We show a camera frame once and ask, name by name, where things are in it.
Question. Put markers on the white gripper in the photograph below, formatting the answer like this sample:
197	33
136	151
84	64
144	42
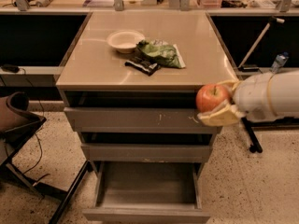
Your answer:
252	97

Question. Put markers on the red apple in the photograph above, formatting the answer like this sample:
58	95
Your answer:
210	96

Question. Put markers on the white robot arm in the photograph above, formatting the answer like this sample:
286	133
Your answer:
284	94

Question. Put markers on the grey drawer cabinet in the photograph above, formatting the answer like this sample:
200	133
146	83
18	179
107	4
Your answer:
95	74

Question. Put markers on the grey bottom drawer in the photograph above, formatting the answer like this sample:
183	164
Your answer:
147	192

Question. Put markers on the grey drawer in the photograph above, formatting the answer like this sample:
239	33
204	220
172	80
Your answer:
147	192
136	120
146	153

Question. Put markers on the grey top drawer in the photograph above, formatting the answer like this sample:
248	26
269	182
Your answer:
136	120

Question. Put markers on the grey middle drawer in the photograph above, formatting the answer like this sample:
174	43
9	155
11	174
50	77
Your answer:
146	153

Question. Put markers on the white stick with black base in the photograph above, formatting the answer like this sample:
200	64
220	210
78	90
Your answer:
271	21

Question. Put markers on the black metal stand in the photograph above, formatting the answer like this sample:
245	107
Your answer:
255	146

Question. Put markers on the plastic water bottle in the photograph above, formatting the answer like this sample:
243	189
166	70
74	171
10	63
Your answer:
279	62

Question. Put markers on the green chip bag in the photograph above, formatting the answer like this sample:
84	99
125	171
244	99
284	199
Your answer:
162	53

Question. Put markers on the black snack wrapper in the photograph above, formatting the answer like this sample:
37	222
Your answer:
142	65

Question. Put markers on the white paper bowl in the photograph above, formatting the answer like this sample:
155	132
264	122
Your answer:
124	41

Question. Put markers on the brown office chair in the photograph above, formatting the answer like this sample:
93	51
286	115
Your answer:
17	126

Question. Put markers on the black device on ledge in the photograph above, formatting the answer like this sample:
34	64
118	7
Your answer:
10	68

